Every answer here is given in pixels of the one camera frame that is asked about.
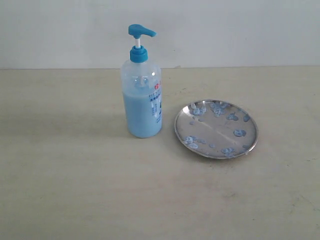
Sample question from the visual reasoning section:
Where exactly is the blue pump soap bottle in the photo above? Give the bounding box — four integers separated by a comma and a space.
120, 24, 162, 138

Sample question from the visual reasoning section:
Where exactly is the round steel plate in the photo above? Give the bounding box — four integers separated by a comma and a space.
174, 99, 259, 160

